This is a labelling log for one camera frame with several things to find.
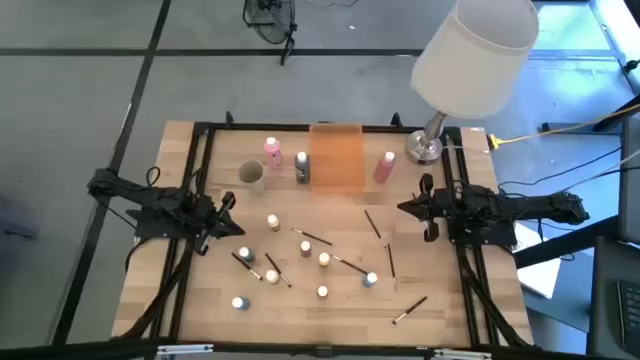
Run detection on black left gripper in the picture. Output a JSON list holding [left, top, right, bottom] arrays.
[[197, 191, 246, 256]]

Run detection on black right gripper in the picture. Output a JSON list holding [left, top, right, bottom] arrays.
[[397, 173, 442, 243]]

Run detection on tall coral paint bottle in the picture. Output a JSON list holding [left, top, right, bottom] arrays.
[[372, 151, 397, 185]]

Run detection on tall pink paint bottle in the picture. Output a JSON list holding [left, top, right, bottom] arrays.
[[263, 136, 284, 171]]

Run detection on tall grey paint bottle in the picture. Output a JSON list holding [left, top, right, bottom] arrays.
[[293, 151, 312, 185]]

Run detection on white paper cup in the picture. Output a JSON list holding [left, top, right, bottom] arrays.
[[237, 159, 267, 195]]

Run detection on orange translucent bin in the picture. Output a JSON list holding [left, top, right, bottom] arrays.
[[308, 122, 367, 196]]

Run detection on white sheet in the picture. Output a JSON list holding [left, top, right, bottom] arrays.
[[513, 222, 562, 300]]

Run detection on silver lamp with white shade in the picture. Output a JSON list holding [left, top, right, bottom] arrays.
[[403, 0, 541, 166]]

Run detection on black desk support bar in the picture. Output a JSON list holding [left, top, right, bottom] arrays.
[[514, 215, 621, 269]]

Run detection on black floor fan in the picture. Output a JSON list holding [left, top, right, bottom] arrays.
[[242, 0, 299, 67]]

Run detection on dark grey desk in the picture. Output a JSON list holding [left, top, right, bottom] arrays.
[[587, 115, 640, 360]]

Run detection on black keyboard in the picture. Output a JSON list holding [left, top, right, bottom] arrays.
[[617, 279, 640, 359]]

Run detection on silver frame bracket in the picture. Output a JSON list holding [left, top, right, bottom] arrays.
[[432, 348, 494, 360], [156, 343, 215, 357]]

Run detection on yellow extension cord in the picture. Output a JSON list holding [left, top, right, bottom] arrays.
[[487, 102, 640, 151]]

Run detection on black cable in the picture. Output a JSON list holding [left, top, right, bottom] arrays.
[[497, 146, 640, 194]]

